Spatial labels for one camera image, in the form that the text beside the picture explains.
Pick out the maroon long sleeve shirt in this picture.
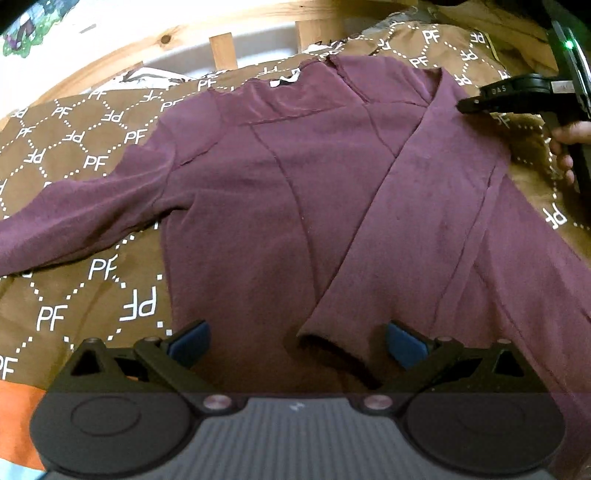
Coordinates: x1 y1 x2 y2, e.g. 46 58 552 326
0 55 591 480

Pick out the person's right hand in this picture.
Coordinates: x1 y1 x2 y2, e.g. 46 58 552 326
549 121 591 185

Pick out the brown PF patterned bedspread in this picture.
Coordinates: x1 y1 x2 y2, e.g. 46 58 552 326
0 13 591 393

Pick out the white patterned bedsheet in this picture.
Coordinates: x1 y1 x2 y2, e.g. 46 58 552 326
97 66 192 91

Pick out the wooden bed frame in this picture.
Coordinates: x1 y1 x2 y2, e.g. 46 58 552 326
1 1 410 123

